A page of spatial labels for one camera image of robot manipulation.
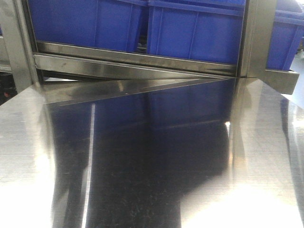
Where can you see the blue plastic bin left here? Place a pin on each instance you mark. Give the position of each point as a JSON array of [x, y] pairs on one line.
[[106, 24]]

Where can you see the blue plastic bin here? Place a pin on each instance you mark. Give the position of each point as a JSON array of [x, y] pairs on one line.
[[106, 24], [195, 30], [288, 29]]

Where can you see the blue plastic bin middle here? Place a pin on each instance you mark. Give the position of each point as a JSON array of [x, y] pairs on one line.
[[195, 30]]

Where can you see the blue plastic bin far right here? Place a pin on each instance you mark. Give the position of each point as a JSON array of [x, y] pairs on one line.
[[288, 29]]

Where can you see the stainless steel shelf frame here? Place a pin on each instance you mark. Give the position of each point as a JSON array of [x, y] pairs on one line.
[[29, 58]]

